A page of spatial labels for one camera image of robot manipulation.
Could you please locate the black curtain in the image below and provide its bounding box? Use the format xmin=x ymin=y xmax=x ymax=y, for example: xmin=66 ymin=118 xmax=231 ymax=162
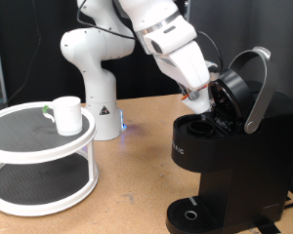
xmin=0 ymin=0 xmax=187 ymax=106

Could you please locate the thin black hanging cable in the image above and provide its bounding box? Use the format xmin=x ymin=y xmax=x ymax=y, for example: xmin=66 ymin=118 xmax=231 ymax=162
xmin=6 ymin=0 xmax=43 ymax=105

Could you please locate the black Keurig coffee machine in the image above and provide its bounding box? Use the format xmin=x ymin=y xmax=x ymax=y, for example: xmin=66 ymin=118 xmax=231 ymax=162
xmin=165 ymin=46 xmax=293 ymax=234

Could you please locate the white mug green-taped handle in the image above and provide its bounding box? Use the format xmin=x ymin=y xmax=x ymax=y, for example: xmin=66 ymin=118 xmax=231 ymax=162
xmin=42 ymin=96 xmax=83 ymax=137

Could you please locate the white two-tier turntable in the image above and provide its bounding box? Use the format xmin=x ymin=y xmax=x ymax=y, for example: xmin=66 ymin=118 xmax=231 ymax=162
xmin=0 ymin=100 xmax=99 ymax=217

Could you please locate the black camera cable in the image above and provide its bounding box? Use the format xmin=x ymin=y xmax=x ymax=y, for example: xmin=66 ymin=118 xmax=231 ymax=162
xmin=75 ymin=0 xmax=225 ymax=72

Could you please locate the dark grey partition panel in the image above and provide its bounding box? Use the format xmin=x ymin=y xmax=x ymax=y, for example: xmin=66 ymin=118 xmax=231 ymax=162
xmin=182 ymin=0 xmax=293 ymax=111

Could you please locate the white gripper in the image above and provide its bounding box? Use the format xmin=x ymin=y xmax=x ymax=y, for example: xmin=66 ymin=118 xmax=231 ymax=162
xmin=153 ymin=40 xmax=211 ymax=101

